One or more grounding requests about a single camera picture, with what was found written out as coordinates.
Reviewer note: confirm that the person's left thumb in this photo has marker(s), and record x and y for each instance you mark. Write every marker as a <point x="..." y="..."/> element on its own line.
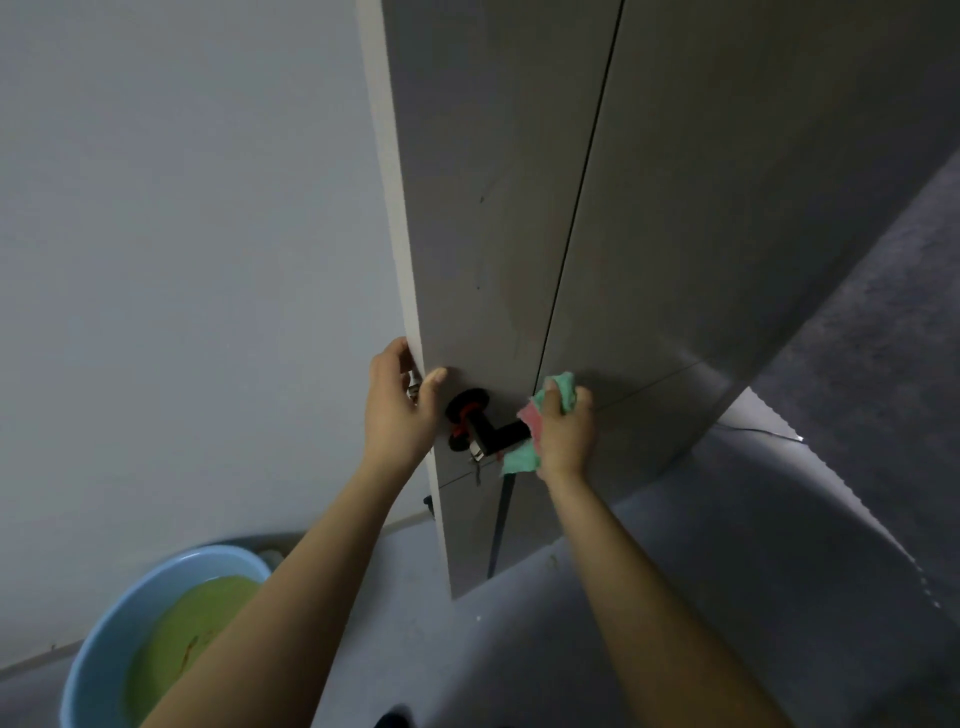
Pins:
<point x="433" y="388"/>

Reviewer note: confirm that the green and pink cleaning cloth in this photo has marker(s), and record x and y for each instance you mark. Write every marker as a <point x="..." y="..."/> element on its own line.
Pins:
<point x="532" y="427"/>

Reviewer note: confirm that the person's left forearm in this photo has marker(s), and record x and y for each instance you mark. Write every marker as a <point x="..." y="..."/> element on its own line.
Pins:
<point x="281" y="600"/>

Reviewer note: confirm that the blue plastic basin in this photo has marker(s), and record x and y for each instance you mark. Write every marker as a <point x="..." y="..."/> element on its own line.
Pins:
<point x="150" y="637"/>

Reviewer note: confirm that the grey door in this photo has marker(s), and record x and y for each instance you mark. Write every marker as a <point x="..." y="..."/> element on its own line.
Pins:
<point x="487" y="262"/>

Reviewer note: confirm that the person's left hand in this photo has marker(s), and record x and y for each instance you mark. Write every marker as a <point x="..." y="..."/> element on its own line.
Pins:
<point x="395" y="416"/>

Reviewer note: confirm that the key in door lock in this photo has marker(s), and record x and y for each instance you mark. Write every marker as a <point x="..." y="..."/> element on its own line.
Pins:
<point x="475" y="457"/>

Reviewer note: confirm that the grey wall panel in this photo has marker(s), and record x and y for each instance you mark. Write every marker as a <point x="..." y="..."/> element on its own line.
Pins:
<point x="712" y="225"/>

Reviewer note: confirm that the person's right forearm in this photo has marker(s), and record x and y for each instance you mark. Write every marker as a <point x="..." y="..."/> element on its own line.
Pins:
<point x="649" y="611"/>

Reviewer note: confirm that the person's right thumb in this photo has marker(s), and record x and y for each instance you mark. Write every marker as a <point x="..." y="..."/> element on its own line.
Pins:
<point x="552" y="400"/>

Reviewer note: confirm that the person's right hand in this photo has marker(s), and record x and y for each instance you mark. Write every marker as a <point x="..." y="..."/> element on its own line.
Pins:
<point x="564" y="433"/>

